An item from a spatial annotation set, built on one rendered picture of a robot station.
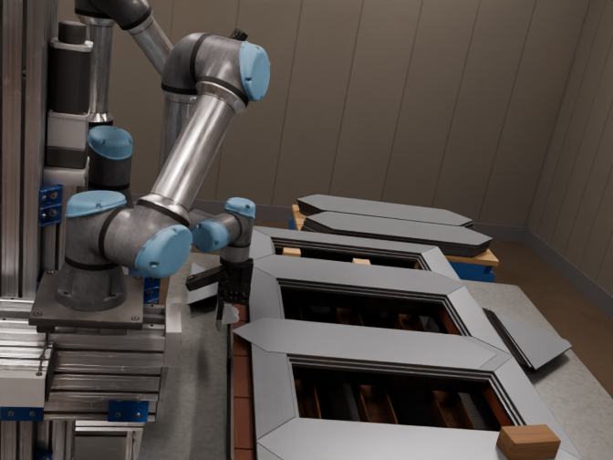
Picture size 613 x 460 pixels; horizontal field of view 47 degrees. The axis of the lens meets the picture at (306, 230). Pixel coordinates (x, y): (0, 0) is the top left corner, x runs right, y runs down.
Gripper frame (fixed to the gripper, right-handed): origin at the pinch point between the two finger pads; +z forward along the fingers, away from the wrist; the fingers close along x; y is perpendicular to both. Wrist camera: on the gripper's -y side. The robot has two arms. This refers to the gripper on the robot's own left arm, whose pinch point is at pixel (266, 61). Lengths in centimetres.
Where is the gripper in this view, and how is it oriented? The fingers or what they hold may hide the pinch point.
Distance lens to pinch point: 233.4
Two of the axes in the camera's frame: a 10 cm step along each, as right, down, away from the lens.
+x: 5.6, 5.0, -6.6
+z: 7.9, -1.0, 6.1
